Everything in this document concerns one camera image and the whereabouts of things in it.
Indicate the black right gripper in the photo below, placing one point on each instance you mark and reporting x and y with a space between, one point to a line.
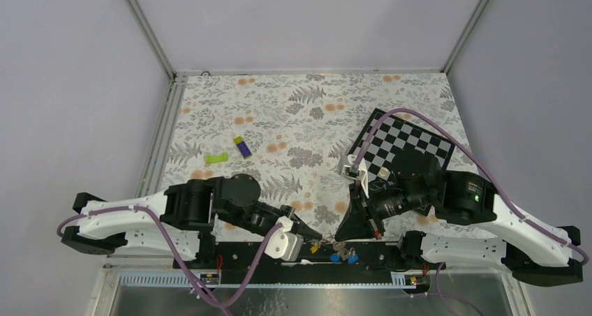
357 224

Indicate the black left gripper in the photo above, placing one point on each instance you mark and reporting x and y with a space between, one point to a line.
301 228

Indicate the blue key tag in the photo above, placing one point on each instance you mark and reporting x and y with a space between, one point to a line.
335 257

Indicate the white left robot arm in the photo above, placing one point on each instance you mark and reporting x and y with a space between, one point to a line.
180 220

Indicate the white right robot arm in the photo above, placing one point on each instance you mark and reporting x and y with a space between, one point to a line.
533 252

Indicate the purple yellow marker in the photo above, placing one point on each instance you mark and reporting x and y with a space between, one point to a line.
242 147

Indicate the black white chessboard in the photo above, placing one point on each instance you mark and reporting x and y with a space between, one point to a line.
392 137

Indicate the green marker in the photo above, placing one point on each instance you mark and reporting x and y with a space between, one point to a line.
214 159

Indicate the black front rail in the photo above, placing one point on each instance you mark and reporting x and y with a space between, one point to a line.
384 255

